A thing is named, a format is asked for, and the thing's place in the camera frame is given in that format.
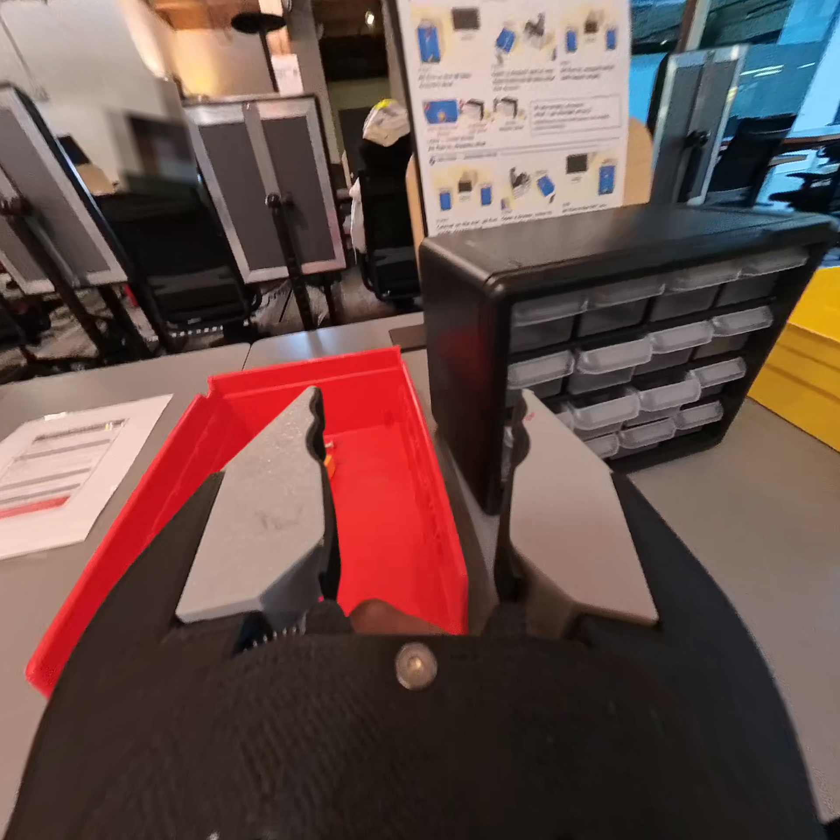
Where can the small orange cube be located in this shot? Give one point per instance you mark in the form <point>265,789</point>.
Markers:
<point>330,466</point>

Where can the white yellow bag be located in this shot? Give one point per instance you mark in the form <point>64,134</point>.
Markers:
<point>387,121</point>

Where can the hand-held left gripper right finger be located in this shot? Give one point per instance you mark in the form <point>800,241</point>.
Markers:
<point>577,525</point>

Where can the grey metal framed panel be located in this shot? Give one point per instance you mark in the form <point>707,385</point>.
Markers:
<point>46,197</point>
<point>695,118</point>
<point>236,190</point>

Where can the printed paper sheet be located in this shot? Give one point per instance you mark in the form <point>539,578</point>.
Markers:
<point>72,472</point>

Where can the yellow plastic bin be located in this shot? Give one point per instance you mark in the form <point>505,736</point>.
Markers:
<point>807,367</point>

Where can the black floor lamp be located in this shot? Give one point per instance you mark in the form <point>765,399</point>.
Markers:
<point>257,23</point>

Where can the black chair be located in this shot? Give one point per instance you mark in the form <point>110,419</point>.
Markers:
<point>390,223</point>

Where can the black drawer cabinet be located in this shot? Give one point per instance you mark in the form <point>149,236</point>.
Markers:
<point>466,367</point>

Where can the illustrated instruction poster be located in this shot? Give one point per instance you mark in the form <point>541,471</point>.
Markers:
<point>518,131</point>

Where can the small white wall notice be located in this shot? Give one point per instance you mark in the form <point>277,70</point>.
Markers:
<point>287,73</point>

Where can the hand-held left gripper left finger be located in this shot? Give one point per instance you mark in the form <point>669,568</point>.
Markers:
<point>262,525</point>

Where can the black mat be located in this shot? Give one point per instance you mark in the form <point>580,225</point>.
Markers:
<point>407,338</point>

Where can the red plastic bin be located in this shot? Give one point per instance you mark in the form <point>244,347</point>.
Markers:
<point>394,512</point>

